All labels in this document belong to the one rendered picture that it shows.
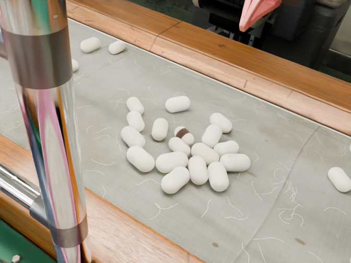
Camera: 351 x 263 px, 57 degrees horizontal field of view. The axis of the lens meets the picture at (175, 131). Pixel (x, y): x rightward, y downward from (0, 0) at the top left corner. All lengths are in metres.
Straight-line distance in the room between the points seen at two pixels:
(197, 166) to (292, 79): 0.26
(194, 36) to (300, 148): 0.28
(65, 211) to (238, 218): 0.21
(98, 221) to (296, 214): 0.21
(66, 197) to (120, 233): 0.13
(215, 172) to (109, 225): 0.13
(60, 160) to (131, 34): 0.49
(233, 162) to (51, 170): 0.26
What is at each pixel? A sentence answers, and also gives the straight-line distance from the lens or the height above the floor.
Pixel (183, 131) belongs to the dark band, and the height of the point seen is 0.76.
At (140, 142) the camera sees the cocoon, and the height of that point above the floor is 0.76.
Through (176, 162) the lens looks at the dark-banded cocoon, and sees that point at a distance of 0.37.
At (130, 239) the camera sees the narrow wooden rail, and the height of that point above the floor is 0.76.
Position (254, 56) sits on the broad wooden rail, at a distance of 0.60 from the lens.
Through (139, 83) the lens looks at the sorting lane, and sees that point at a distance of 0.51.
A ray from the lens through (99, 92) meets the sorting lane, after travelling 0.49.
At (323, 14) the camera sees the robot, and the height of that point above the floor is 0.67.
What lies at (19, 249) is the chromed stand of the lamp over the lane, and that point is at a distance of 0.37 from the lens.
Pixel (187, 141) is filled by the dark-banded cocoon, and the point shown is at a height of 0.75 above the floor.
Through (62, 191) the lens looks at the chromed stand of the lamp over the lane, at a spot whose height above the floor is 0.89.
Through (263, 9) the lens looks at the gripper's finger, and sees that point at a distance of 0.49.
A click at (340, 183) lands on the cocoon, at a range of 0.43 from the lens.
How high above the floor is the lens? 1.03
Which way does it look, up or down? 41 degrees down
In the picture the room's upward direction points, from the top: 10 degrees clockwise
